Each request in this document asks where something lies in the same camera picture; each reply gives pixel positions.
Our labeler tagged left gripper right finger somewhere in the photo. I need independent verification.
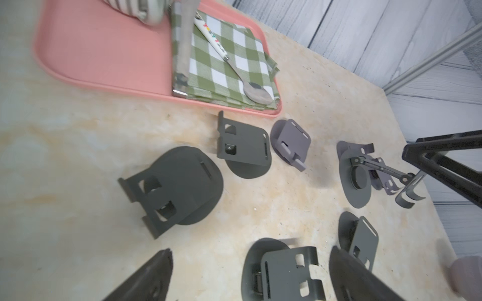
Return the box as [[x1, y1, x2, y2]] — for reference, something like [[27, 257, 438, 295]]
[[329, 246, 403, 301]]

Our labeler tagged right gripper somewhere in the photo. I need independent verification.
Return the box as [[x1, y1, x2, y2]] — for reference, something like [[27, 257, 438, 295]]
[[402, 130, 481, 207]]

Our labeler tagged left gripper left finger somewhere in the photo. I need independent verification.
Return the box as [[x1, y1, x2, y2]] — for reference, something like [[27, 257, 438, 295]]
[[104, 248, 173, 300]]

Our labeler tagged dark green phone stand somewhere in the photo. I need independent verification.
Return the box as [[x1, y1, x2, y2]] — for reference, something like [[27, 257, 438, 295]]
[[217, 111, 272, 179], [118, 146, 223, 239], [241, 238, 326, 300], [338, 211, 379, 272], [336, 140, 426, 209]]

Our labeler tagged purple phone stand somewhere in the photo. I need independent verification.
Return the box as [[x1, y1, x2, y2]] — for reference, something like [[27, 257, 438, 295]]
[[369, 169, 400, 196], [270, 119, 311, 172]]

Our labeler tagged green checkered cloth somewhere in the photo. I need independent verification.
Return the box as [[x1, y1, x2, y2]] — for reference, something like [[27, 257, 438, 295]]
[[187, 11, 281, 111]]

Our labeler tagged pink tray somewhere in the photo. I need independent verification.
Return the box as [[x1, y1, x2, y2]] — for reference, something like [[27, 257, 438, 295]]
[[33, 0, 283, 120]]

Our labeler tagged right aluminium frame post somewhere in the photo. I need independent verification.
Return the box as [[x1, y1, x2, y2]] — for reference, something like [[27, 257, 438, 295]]
[[383, 23, 481, 95]]

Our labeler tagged white handled spoon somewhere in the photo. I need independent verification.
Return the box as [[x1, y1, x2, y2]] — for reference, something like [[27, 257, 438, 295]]
[[194, 11, 274, 105]]

